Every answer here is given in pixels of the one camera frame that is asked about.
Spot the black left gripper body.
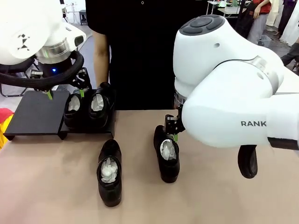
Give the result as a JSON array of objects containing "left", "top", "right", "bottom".
[{"left": 37, "top": 56, "right": 75, "bottom": 77}]

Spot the black leather shoe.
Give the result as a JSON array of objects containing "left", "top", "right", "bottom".
[
  {"left": 153, "top": 125, "right": 180, "bottom": 184},
  {"left": 63, "top": 92, "right": 89, "bottom": 128},
  {"left": 87, "top": 81, "right": 116, "bottom": 128},
  {"left": 97, "top": 139, "right": 123, "bottom": 208}
]

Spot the person's right bare forearm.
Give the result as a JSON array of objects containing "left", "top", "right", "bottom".
[{"left": 93, "top": 30, "right": 109, "bottom": 88}]

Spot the black metal shoe stand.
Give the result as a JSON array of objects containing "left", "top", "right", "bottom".
[
  {"left": 58, "top": 90, "right": 117, "bottom": 140},
  {"left": 3, "top": 90, "right": 71, "bottom": 141}
]

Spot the red cloth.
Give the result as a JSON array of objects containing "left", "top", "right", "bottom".
[{"left": 0, "top": 107, "right": 14, "bottom": 123}]

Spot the person's black shirt torso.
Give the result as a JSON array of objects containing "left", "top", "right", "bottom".
[{"left": 85, "top": 0, "right": 208, "bottom": 110}]

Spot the dark grey plastic stool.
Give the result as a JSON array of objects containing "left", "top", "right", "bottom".
[{"left": 79, "top": 10, "right": 89, "bottom": 26}]

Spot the yellow cloth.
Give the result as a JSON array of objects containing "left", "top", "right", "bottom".
[{"left": 0, "top": 116, "right": 11, "bottom": 150}]

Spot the grey storage bin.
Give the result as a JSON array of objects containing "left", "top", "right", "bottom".
[{"left": 258, "top": 35, "right": 273, "bottom": 47}]

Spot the white desk with black panel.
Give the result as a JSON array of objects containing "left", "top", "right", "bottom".
[{"left": 207, "top": 0, "right": 241, "bottom": 18}]

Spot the bystander in dark trousers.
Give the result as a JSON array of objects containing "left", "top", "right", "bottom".
[{"left": 281, "top": 43, "right": 299, "bottom": 70}]

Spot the cream hanging garment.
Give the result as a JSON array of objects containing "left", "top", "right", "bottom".
[{"left": 266, "top": 0, "right": 280, "bottom": 27}]

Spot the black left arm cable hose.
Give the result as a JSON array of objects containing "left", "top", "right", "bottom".
[{"left": 0, "top": 51, "right": 85, "bottom": 91}]

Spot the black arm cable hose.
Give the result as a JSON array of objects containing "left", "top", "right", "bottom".
[
  {"left": 237, "top": 144, "right": 258, "bottom": 179},
  {"left": 0, "top": 51, "right": 85, "bottom": 91}
]

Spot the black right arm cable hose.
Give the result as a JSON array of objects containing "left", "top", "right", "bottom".
[{"left": 237, "top": 144, "right": 258, "bottom": 179}]

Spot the black velcro strap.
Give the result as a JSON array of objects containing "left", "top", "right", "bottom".
[{"left": 267, "top": 137, "right": 299, "bottom": 150}]

